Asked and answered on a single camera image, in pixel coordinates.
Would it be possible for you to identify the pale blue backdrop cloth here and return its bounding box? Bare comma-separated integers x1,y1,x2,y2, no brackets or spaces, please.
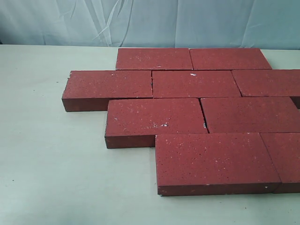
0,0,300,50

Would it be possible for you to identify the front right base brick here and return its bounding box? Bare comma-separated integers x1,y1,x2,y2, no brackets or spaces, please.
260,133,300,194

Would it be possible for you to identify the red brick top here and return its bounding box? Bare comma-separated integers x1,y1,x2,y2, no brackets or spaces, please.
62,70,153,112

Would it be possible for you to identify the back right base brick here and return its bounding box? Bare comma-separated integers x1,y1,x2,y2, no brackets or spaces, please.
189,48,272,70

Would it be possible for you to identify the hidden centre base brick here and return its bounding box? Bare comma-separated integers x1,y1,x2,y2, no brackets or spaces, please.
201,97,300,133

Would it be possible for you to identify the front left base brick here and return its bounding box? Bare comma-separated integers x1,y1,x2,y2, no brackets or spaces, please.
155,133,281,196

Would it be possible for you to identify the red brick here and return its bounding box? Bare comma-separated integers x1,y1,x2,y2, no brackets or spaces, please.
232,69,300,97
152,70,241,98
62,70,153,112
105,98,208,149

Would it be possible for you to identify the back left base brick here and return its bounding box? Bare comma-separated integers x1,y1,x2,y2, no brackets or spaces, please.
116,48,193,70

